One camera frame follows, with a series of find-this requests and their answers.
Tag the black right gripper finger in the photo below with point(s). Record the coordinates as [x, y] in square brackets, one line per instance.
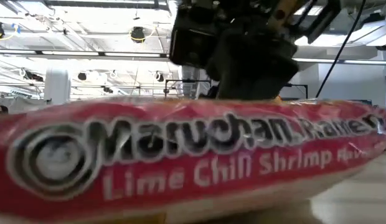
[252, 68]

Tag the green lime shrimp ramen pack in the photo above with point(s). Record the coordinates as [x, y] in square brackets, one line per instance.
[180, 161]

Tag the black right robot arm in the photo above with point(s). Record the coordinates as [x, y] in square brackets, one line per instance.
[325, 15]

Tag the long ceiling light strip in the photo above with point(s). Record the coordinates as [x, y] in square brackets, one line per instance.
[342, 61]
[70, 53]

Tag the round black ceiling lamp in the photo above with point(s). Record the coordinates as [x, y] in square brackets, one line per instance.
[81, 76]
[159, 76]

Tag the grey cloth cover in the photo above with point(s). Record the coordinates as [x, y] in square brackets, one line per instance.
[28, 104]

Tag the person's head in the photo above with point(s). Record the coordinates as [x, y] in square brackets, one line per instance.
[0, 109]

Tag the black rig frame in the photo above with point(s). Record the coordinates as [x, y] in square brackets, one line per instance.
[186, 81]
[300, 84]

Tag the silver ventilation duct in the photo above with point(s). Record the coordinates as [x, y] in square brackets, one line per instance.
[190, 79]

